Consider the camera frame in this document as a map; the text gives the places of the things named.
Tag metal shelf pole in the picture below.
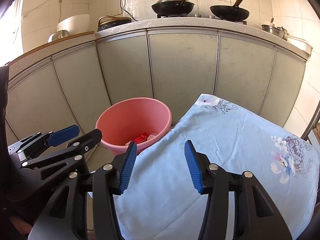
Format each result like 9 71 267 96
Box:
301 102 320 141

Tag kitchen counter cabinets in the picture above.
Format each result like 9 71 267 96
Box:
5 17 309 144

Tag person's left hand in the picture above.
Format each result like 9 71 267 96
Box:
10 216 32 235

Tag red medicine box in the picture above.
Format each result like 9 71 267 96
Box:
132 132 149 144

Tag white rice cooker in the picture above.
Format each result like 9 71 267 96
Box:
56 14 90 35

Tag light blue floral tablecloth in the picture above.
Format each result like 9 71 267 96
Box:
114 94 319 239

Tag pink plastic trash bucket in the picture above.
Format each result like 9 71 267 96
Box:
95 98 172 155

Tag black wok with lid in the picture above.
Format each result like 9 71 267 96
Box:
151 0 194 18

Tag steel bowl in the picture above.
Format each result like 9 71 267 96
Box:
48 30 70 43

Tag black wok wooden handle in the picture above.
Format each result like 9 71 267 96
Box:
210 0 249 22

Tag steel pot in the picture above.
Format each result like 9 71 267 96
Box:
261 17 287 41

